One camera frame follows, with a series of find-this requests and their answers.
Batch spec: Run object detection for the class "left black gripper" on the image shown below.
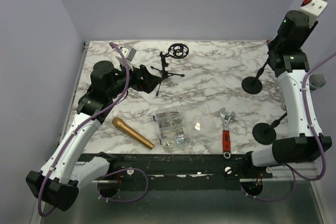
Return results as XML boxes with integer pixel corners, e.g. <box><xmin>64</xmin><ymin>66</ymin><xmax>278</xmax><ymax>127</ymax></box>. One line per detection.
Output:
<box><xmin>108</xmin><ymin>60</ymin><xmax>162</xmax><ymax>99</ymax></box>

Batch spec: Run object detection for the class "black tripod microphone stand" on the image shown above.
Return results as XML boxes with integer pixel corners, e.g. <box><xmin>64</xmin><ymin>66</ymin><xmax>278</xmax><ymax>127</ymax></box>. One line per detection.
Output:
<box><xmin>150</xmin><ymin>43</ymin><xmax>190</xmax><ymax>97</ymax></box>

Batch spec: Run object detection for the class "gold microphone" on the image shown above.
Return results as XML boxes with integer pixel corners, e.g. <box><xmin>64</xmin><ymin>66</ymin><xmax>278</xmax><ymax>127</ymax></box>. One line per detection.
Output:
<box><xmin>112</xmin><ymin>117</ymin><xmax>154</xmax><ymax>150</ymax></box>

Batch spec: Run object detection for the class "black round-base shock-mount stand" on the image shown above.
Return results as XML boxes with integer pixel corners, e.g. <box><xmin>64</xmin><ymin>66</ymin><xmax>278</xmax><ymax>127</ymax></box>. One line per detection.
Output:
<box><xmin>241</xmin><ymin>60</ymin><xmax>268</xmax><ymax>94</ymax></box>

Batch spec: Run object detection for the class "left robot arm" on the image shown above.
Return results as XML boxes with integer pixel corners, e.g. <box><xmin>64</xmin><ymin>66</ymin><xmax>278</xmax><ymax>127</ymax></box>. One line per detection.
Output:
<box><xmin>26</xmin><ymin>60</ymin><xmax>162</xmax><ymax>211</ymax></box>

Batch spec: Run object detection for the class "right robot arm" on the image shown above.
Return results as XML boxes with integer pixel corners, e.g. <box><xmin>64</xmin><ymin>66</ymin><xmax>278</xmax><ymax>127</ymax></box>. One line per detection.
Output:
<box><xmin>241</xmin><ymin>10</ymin><xmax>332</xmax><ymax>178</ymax></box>

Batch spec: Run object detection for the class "black round-base clip stand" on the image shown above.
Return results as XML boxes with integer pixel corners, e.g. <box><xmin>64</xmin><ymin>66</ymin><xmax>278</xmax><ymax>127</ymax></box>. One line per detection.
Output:
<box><xmin>252</xmin><ymin>112</ymin><xmax>287</xmax><ymax>145</ymax></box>

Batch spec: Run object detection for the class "clear plastic screw box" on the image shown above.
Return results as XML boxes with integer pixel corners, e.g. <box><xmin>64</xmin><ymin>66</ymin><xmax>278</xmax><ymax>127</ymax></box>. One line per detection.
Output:
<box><xmin>153</xmin><ymin>106</ymin><xmax>192</xmax><ymax>151</ymax></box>

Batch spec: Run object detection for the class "small white paper scrap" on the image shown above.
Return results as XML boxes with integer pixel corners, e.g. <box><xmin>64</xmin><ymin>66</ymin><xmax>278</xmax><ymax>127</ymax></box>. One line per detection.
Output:
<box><xmin>194</xmin><ymin>123</ymin><xmax>201</xmax><ymax>131</ymax></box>

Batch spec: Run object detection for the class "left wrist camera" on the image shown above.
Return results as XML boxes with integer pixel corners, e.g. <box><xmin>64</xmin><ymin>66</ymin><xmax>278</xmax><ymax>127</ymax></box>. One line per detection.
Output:
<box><xmin>116</xmin><ymin>46</ymin><xmax>136</xmax><ymax>70</ymax></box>

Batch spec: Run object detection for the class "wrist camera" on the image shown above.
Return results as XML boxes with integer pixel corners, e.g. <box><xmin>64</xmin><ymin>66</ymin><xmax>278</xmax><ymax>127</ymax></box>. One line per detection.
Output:
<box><xmin>116</xmin><ymin>46</ymin><xmax>136</xmax><ymax>70</ymax></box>
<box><xmin>299</xmin><ymin>0</ymin><xmax>328</xmax><ymax>23</ymax></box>

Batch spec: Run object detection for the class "red-handled adjustable wrench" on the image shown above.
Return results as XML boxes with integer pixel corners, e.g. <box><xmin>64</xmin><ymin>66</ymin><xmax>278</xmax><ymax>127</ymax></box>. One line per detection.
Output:
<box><xmin>219</xmin><ymin>108</ymin><xmax>237</xmax><ymax>159</ymax></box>

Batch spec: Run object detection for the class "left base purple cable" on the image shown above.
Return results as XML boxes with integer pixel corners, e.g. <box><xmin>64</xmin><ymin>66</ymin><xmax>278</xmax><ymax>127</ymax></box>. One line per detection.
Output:
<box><xmin>98</xmin><ymin>167</ymin><xmax>151</xmax><ymax>204</ymax></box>

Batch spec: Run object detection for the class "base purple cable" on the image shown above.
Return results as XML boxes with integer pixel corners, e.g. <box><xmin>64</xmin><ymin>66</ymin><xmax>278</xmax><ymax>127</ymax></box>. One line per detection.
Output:
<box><xmin>240</xmin><ymin>163</ymin><xmax>297</xmax><ymax>202</ymax></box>
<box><xmin>98</xmin><ymin>167</ymin><xmax>151</xmax><ymax>204</ymax></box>

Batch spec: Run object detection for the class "black front mounting rail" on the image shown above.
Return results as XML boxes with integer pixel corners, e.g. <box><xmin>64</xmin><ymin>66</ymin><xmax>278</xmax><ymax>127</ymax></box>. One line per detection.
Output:
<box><xmin>76</xmin><ymin>153</ymin><xmax>274</xmax><ymax>192</ymax></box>

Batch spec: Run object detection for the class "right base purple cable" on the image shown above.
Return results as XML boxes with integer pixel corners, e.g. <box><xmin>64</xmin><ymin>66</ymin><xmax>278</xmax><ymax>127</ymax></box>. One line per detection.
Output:
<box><xmin>240</xmin><ymin>163</ymin><xmax>297</xmax><ymax>202</ymax></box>

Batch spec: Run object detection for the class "cork-handle silver-head microphone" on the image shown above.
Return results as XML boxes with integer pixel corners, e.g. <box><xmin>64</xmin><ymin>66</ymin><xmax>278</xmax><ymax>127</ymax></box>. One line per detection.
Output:
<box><xmin>309</xmin><ymin>73</ymin><xmax>327</xmax><ymax>90</ymax></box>

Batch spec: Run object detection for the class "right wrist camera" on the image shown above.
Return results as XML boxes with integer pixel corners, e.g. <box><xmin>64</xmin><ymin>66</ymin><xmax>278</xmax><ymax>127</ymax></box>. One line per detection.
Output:
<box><xmin>299</xmin><ymin>0</ymin><xmax>328</xmax><ymax>23</ymax></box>

